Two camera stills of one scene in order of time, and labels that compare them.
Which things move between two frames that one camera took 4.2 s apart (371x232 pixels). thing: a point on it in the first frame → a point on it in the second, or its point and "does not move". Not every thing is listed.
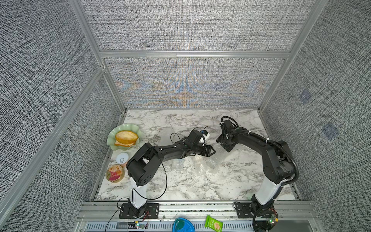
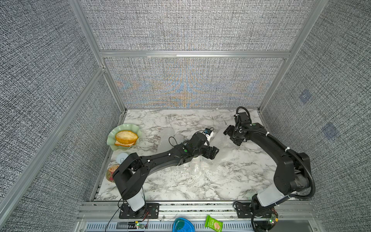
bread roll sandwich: [125, 138] does not move
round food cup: [115, 173] does not move
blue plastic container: [181, 224] does not move
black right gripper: [218, 140] → [228, 130]
